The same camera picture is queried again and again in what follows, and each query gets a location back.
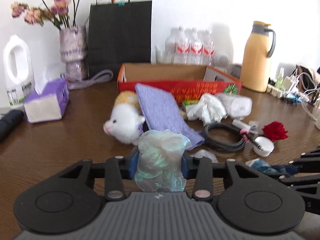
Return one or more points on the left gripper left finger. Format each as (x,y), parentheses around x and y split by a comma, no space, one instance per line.
(114,171)

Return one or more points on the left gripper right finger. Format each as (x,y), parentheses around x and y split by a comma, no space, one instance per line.
(202,170)

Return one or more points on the blue painting print packet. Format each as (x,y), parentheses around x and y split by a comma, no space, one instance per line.
(265,168)

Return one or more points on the iridescent green plastic bag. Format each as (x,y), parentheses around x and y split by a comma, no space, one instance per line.
(159,162)

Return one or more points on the purple woven cloth pouch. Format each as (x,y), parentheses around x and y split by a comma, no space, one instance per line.
(162,113)

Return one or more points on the small clear sachet left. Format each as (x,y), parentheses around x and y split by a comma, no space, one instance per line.
(205,153)

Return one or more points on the small clear sachet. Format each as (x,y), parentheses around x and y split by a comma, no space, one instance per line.
(254,127)
(205,153)

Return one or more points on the white plush toy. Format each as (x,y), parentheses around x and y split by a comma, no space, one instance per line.
(126,120)

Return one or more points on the white plastic jar lid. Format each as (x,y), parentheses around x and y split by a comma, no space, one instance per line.
(263,146)

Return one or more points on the red fabric rose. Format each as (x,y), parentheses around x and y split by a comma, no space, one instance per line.
(275,131)

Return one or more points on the crumpled white tissue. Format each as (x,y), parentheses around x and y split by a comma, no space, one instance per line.
(209,110)

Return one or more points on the green tissue packet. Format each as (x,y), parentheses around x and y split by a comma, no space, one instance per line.
(187,103)

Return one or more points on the small clear sachet right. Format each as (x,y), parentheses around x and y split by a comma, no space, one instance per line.
(254,127)

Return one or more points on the white power strip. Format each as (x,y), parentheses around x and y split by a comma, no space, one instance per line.
(276,92)

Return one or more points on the white charger plug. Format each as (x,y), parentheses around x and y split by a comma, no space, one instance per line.
(290,82)

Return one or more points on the red cardboard box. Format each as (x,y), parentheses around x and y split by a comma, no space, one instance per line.
(184,82)

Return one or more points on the small green spray bottle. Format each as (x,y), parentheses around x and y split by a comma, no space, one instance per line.
(280,78)

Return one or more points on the purple tissue pack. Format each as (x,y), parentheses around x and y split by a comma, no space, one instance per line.
(50,98)

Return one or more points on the yellow thermos jug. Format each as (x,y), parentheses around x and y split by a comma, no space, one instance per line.
(259,48)

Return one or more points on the white astronaut speaker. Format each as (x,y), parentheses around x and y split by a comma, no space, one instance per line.
(223,62)

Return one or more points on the black glasses case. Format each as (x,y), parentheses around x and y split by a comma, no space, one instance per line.
(9,122)

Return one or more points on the left water bottle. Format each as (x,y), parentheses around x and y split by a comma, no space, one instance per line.
(182,47)

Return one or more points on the water bottle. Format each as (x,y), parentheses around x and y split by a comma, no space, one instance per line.
(196,48)
(208,48)
(182,47)

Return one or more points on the glass cup with straw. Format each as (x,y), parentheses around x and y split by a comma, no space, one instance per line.
(164,57)

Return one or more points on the right water bottle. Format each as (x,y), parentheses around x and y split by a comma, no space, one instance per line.
(208,48)

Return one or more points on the middle water bottle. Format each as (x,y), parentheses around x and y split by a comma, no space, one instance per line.
(196,48)

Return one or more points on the white detergent jug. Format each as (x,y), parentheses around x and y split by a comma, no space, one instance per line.
(18,70)

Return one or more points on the black paper shopping bag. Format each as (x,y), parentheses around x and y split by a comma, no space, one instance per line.
(118,32)

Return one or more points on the purple textured vase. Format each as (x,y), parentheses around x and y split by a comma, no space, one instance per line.
(73,52)

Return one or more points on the dried pink flowers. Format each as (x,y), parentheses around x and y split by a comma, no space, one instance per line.
(61,13)

